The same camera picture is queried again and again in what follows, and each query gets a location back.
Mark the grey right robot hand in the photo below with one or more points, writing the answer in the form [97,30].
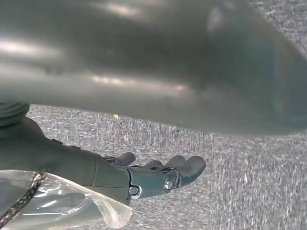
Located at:
[144,63]

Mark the clear plastic cover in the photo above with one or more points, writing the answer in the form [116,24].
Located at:
[60,203]

